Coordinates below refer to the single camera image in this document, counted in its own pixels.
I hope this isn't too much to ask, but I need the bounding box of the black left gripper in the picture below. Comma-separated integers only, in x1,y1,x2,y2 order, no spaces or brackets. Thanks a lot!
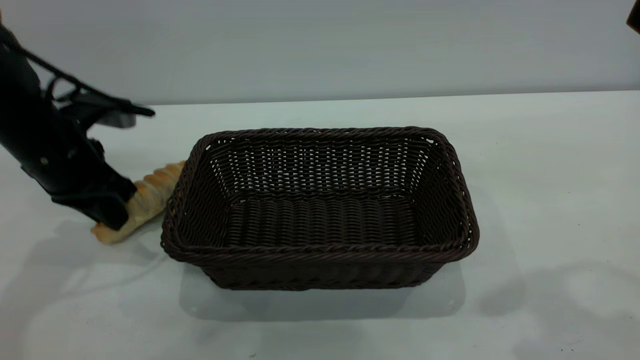
0,30,137,231

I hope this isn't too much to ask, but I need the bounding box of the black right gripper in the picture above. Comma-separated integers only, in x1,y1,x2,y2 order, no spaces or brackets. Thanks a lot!
626,0,640,35

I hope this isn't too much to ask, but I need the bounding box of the ridged golden bread roll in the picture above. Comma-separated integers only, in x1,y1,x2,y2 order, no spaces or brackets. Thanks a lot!
91,160,187,245

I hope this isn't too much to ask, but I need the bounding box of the dark brown wicker basket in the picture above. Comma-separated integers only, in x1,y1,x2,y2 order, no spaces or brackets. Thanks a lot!
160,126,481,292

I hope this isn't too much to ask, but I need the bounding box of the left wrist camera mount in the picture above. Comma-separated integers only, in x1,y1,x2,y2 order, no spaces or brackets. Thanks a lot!
47,75,156,129

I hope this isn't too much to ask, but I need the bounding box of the black braided left cable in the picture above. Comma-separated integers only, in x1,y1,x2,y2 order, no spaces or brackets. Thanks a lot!
0,25,156,118

